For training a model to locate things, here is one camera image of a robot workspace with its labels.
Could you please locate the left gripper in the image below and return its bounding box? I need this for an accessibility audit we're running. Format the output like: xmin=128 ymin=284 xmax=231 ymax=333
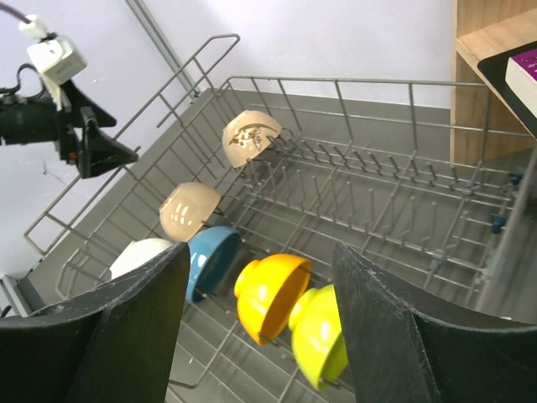
xmin=56 ymin=80 xmax=138 ymax=179

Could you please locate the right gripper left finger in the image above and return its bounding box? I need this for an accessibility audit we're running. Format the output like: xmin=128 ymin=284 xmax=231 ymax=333
xmin=1 ymin=243 xmax=190 ymax=402

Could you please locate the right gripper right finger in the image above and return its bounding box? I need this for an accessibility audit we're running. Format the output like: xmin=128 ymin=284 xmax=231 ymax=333
xmin=331 ymin=242 xmax=536 ymax=402

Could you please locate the yellow-green bowl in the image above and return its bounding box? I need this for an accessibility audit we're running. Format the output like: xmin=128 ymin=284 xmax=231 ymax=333
xmin=288 ymin=284 xmax=348 ymax=390

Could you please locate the white bowl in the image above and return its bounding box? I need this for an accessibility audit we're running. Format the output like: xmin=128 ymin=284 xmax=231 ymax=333
xmin=110 ymin=238 xmax=172 ymax=280

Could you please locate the tan speckled bowl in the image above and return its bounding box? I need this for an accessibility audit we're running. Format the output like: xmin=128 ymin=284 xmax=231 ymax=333
xmin=159 ymin=181 xmax=222 ymax=242

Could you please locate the blue bowl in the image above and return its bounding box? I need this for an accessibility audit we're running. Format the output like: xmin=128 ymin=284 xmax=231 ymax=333
xmin=185 ymin=226 xmax=242 ymax=304

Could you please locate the orange bowl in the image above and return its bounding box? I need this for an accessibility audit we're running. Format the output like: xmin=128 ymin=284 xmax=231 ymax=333
xmin=233 ymin=254 xmax=311 ymax=346

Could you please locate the cream bowl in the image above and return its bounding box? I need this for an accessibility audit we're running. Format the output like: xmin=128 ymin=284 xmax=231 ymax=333
xmin=222 ymin=110 xmax=282 ymax=168

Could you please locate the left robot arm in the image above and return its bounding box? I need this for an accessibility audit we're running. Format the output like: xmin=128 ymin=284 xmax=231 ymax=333
xmin=1 ymin=63 xmax=138 ymax=179

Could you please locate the aluminium corner profile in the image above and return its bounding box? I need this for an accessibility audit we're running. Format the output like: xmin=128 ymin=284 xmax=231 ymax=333
xmin=125 ymin=0 xmax=200 ymax=99

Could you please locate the wooden shelf unit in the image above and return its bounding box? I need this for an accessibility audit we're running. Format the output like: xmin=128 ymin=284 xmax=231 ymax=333
xmin=450 ymin=1 xmax=536 ymax=164

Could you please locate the black notebook on shelf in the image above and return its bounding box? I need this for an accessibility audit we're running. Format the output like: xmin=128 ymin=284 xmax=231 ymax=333
xmin=477 ymin=41 xmax=536 ymax=139

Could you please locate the purple green book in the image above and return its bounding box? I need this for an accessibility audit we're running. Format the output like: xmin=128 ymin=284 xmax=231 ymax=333
xmin=505 ymin=48 xmax=536 ymax=117

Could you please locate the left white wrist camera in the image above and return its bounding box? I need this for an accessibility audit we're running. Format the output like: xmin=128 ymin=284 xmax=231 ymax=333
xmin=18 ymin=14 xmax=88 ymax=113

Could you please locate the grey wire dish rack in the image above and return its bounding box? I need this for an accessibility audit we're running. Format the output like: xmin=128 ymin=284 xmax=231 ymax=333
xmin=26 ymin=34 xmax=536 ymax=402

